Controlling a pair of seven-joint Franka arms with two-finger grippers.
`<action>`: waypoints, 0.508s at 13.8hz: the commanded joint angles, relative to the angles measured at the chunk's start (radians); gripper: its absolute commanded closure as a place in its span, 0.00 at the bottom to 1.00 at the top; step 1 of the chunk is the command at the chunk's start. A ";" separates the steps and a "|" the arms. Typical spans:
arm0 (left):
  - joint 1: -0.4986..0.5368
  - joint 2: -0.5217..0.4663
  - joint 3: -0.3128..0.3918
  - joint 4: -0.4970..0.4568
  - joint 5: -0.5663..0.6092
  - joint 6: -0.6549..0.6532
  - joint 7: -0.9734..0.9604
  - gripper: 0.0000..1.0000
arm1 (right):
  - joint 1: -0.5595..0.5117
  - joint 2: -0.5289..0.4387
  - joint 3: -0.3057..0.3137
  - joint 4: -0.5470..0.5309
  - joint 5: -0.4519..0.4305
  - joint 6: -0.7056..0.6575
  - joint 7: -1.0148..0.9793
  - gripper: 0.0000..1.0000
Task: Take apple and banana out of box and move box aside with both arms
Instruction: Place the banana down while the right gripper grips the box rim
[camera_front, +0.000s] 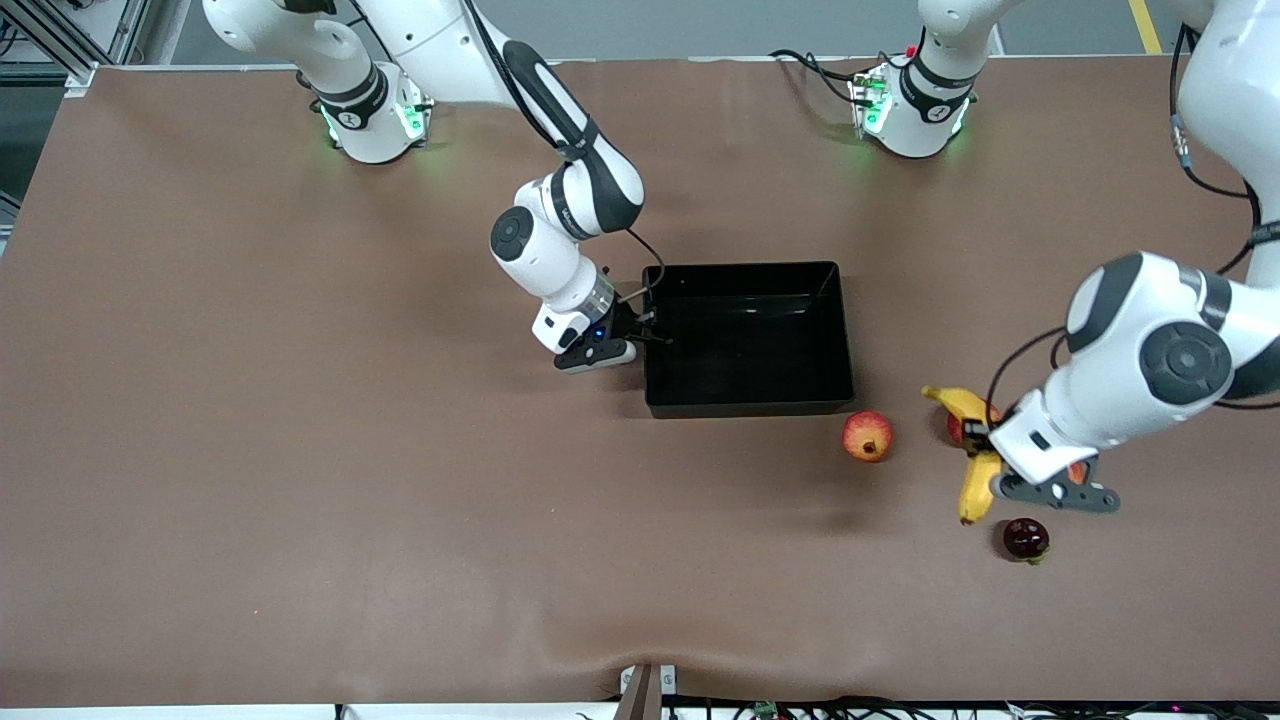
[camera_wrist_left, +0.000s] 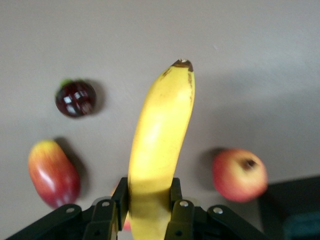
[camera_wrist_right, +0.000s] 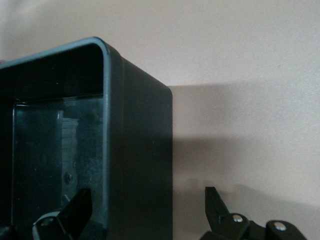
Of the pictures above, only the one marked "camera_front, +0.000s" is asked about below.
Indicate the dark purple mangosteen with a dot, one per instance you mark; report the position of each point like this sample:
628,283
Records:
1025,538

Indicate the red yellow apple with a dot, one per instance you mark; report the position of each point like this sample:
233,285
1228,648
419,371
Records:
955,430

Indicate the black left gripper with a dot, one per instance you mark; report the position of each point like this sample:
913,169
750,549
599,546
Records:
976,432

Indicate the red yellow mango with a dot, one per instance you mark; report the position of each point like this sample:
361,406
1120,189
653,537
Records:
1078,472

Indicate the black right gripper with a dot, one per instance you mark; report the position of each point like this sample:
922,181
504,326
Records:
624,321

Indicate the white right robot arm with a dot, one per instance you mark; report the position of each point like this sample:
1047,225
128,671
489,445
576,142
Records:
545,250

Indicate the red yellow pomegranate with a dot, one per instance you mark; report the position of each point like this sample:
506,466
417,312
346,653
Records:
866,435

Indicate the aluminium frame profile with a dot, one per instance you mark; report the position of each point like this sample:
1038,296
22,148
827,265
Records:
40,30

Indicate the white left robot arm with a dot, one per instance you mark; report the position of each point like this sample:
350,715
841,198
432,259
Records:
1130,400

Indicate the black rectangular plastic box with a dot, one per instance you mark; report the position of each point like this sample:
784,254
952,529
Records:
750,360

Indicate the brown table cover mat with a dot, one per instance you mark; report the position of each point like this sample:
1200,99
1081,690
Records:
300,450

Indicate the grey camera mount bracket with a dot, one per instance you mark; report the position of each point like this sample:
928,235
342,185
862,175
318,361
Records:
640,695

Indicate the yellow banana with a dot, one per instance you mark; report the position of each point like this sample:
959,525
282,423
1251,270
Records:
978,490

